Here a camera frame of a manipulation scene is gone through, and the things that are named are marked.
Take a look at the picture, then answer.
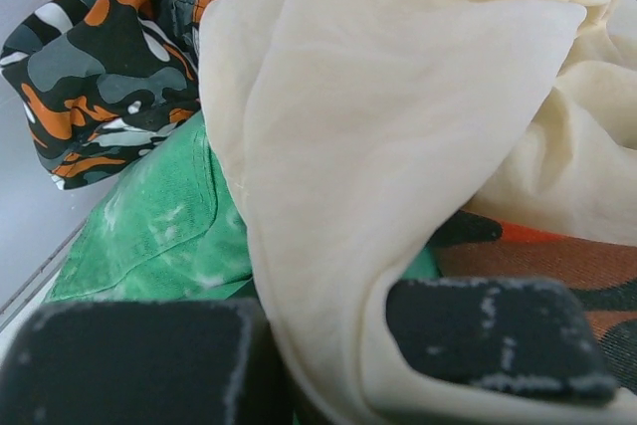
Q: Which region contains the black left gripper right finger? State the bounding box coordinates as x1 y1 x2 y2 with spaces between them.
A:
386 278 618 400

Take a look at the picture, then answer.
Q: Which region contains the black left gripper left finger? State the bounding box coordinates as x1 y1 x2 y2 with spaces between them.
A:
1 299 289 424

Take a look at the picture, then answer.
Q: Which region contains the cream white cloth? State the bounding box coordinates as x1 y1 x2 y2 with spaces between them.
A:
198 0 636 424

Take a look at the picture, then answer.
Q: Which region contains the orange grey camouflage cloth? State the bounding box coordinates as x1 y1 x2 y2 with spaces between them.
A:
1 0 214 190

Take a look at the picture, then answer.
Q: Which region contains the red orange camouflage cloth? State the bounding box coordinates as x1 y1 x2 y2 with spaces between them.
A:
428 210 636 419

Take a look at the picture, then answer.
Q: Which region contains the green tie-dye cloth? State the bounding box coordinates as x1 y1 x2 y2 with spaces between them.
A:
49 110 439 425

